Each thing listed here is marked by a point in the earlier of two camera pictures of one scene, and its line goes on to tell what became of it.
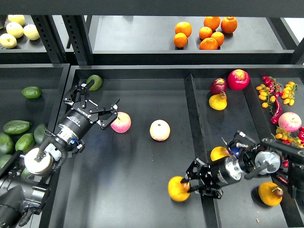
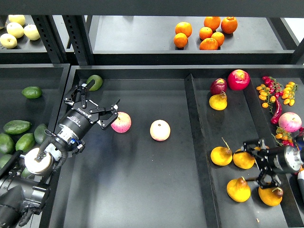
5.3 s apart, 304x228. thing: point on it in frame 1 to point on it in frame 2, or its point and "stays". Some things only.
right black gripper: (220, 173) to (286, 159)
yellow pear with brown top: (177, 191) to (238, 190)
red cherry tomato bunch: (274, 86) stays
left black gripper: (78, 119) stays
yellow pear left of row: (217, 152) stays
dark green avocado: (25, 173) stays
